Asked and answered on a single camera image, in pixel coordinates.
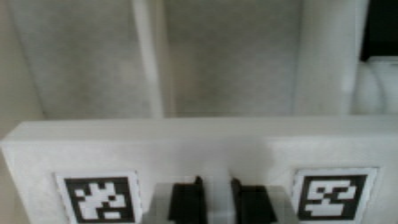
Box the white cabinet body box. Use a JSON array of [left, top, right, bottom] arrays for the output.
[[0, 0, 398, 121]]

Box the white cabinet door panel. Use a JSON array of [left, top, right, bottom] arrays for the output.
[[2, 116, 398, 224]]

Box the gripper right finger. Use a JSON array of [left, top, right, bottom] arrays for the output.
[[231, 178, 299, 224]]

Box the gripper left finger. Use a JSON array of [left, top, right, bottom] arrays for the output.
[[141, 175, 210, 224]]

